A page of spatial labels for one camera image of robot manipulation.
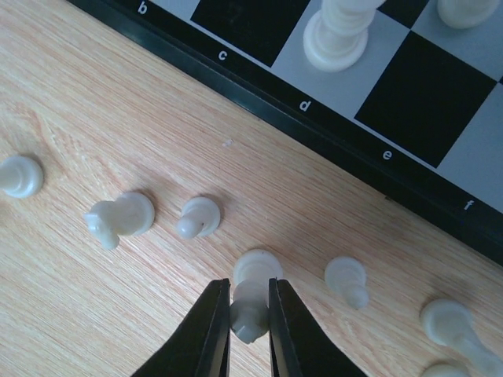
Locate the white bishop on table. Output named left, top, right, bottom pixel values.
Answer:
left=420, top=298, right=502, bottom=376

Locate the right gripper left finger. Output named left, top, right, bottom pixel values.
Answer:
left=135, top=279, right=230, bottom=377

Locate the white rook on table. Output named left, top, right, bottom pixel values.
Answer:
left=1, top=156, right=44, bottom=199

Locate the white bishop piece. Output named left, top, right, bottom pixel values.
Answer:
left=421, top=363, right=470, bottom=377

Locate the white king piece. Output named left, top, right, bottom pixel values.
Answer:
left=229, top=249, right=284, bottom=344

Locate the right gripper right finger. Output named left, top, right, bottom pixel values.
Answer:
left=269, top=278, right=358, bottom=377

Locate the white pawn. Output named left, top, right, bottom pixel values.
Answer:
left=177, top=196, right=221, bottom=240
left=437, top=0, right=501, bottom=29

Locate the white queen piece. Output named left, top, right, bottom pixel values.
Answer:
left=303, top=0, right=384, bottom=72

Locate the white knight on table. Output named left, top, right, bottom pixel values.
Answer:
left=325, top=257, right=369, bottom=309
left=83, top=192, right=155, bottom=250

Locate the black and silver chessboard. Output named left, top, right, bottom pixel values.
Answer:
left=77, top=1, right=502, bottom=263

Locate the white pawn on table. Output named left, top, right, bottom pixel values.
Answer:
left=177, top=196, right=221, bottom=240

